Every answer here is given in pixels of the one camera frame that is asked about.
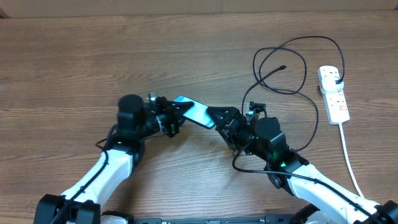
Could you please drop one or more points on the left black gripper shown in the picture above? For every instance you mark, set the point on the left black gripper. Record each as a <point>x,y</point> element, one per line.
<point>174,114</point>

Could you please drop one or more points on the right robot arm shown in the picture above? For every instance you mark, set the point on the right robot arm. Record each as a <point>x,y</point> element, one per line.
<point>288,170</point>

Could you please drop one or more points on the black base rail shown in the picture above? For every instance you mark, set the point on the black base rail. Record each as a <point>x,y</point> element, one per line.
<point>268,219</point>

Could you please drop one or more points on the blue screen Galaxy smartphone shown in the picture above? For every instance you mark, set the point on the blue screen Galaxy smartphone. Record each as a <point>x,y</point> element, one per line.
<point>197,113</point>

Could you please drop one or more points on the white charger adapter plug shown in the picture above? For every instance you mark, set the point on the white charger adapter plug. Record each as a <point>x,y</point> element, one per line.
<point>330,84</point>

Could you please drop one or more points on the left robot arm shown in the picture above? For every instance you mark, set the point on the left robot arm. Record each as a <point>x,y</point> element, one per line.
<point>121,151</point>

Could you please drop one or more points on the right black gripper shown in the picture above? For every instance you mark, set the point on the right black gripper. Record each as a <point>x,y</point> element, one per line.
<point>232,114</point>

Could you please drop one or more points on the white power strip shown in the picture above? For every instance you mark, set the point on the white power strip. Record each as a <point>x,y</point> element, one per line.
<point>335,103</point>

